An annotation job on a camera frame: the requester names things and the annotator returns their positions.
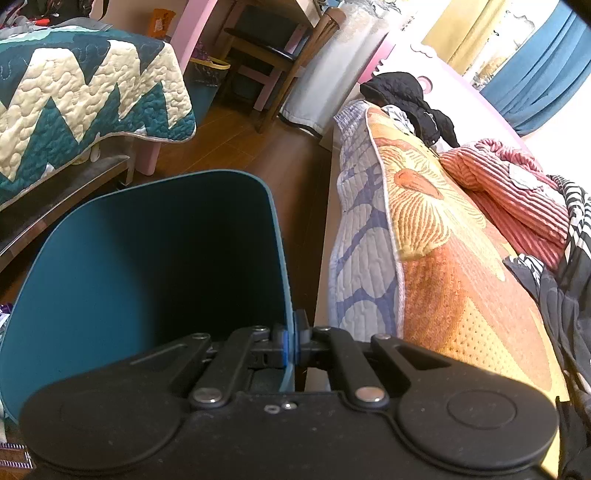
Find grey bench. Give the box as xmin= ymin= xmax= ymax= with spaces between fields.
xmin=0 ymin=150 xmax=136 ymax=273

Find black white striped cloth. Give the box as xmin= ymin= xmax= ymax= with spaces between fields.
xmin=547 ymin=174 xmax=591 ymax=278

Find pile of colourful clutter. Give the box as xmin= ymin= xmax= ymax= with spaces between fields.
xmin=0 ymin=0 xmax=95 ymax=34

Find wooden chair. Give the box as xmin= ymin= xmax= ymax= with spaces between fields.
xmin=224 ymin=7 xmax=347 ymax=134

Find grey printed cloth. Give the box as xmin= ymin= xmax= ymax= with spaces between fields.
xmin=503 ymin=254 xmax=591 ymax=370

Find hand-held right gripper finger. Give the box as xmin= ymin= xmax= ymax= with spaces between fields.
xmin=131 ymin=323 xmax=293 ymax=411
xmin=294 ymin=310 xmax=453 ymax=411

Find orange packet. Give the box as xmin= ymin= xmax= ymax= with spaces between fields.
xmin=148 ymin=9 xmax=179 ymax=34

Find black jacket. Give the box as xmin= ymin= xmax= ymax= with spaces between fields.
xmin=360 ymin=74 xmax=461 ymax=148

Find clear bin with yellow rim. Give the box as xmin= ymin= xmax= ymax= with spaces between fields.
xmin=191 ymin=55 xmax=232 ymax=89

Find yellow curtain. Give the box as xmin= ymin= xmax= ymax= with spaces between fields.
xmin=422 ymin=0 xmax=555 ymax=75

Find person's dark trousers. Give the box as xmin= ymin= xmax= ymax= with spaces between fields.
xmin=554 ymin=397 xmax=591 ymax=480

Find blue curtain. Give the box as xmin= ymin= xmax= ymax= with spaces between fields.
xmin=480 ymin=0 xmax=591 ymax=137

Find pink wooden desk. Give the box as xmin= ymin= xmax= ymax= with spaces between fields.
xmin=175 ymin=0 xmax=324 ymax=114

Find red striped blanket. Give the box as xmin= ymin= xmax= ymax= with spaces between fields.
xmin=438 ymin=138 xmax=574 ymax=273

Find pink table leg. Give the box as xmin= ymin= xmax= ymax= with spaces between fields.
xmin=137 ymin=137 xmax=163 ymax=177

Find teal plastic bin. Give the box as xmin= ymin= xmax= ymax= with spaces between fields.
xmin=0 ymin=170 xmax=296 ymax=423

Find blue patterned quilt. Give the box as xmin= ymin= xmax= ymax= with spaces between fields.
xmin=325 ymin=102 xmax=408 ymax=343

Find orange floral bed mat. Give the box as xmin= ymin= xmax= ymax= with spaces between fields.
xmin=365 ymin=108 xmax=574 ymax=416

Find teal cream zigzag quilt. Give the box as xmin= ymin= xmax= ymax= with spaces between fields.
xmin=0 ymin=25 xmax=197 ymax=210

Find white plastic-wrapped bundle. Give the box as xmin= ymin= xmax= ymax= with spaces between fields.
xmin=279 ymin=0 xmax=402 ymax=136

